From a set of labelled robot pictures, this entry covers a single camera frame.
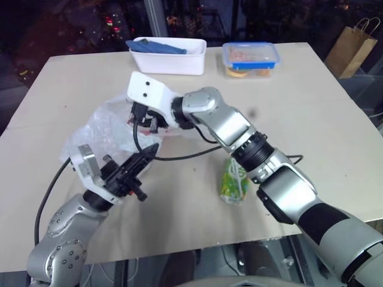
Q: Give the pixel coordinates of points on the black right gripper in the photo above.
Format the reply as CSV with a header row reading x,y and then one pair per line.
x,y
149,115

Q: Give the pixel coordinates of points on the clear food container blue lid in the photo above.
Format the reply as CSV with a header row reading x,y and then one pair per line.
x,y
251,58

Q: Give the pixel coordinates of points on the green printed folded plastic bag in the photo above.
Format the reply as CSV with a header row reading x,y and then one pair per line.
x,y
235,183

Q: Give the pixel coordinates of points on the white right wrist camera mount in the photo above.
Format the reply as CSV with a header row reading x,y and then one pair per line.
x,y
149,89

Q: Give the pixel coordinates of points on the blue folded bag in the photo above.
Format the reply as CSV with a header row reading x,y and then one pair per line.
x,y
155,47

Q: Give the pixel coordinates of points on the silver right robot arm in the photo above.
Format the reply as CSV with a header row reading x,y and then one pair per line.
x,y
269,176

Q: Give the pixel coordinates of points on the clear plastic bag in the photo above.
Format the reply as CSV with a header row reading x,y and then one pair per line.
x,y
104,128

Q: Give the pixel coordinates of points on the white plastic storage bin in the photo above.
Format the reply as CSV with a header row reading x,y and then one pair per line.
x,y
170,62

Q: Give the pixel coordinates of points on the brown paper carrier bag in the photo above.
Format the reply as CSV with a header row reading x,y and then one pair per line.
x,y
350,51

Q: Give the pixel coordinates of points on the grey metal pillar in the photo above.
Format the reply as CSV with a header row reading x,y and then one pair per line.
x,y
155,18

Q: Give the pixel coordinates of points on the beige cardboard sheet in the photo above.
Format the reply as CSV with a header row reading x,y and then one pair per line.
x,y
209,209

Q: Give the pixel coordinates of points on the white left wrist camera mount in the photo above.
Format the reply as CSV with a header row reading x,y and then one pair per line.
x,y
86,167

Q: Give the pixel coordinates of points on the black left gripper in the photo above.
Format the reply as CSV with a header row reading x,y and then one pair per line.
x,y
121,180

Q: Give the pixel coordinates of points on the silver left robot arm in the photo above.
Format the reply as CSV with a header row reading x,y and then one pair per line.
x,y
64,236

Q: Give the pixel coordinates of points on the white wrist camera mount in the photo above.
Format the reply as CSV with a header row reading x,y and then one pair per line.
x,y
86,167
149,89

